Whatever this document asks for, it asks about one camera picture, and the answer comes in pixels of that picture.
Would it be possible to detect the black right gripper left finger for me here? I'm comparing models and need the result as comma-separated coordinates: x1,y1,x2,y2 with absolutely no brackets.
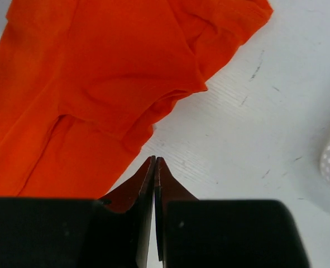
0,156,156,267

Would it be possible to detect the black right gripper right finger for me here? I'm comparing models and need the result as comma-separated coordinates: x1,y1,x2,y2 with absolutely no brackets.
154,157,310,267

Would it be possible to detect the orange t-shirt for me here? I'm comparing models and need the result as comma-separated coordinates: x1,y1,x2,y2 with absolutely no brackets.
0,1,273,198

